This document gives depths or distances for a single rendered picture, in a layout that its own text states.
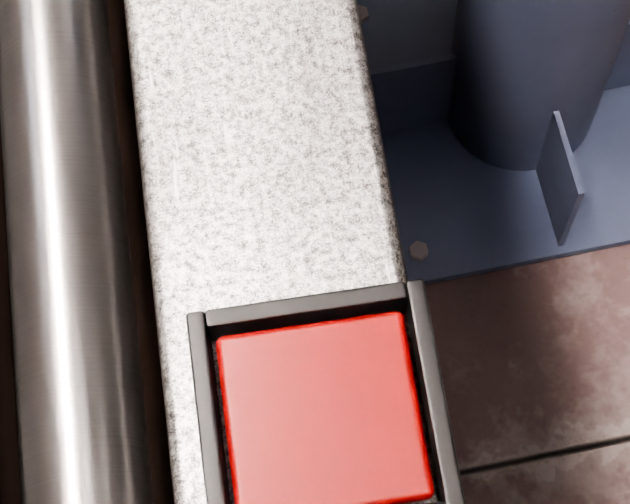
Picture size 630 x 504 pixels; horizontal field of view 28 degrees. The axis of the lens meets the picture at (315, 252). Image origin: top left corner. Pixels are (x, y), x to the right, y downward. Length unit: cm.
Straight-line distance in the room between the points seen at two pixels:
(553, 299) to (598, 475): 20
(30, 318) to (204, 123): 9
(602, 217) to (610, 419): 23
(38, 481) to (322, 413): 9
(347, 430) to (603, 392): 100
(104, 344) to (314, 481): 8
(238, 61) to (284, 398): 13
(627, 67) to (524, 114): 19
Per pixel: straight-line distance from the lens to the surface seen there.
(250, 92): 45
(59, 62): 46
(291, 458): 38
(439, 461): 38
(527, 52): 122
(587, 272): 142
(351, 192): 43
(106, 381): 41
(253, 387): 39
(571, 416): 136
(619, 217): 143
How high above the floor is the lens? 130
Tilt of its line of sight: 68 degrees down
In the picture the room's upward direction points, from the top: 5 degrees counter-clockwise
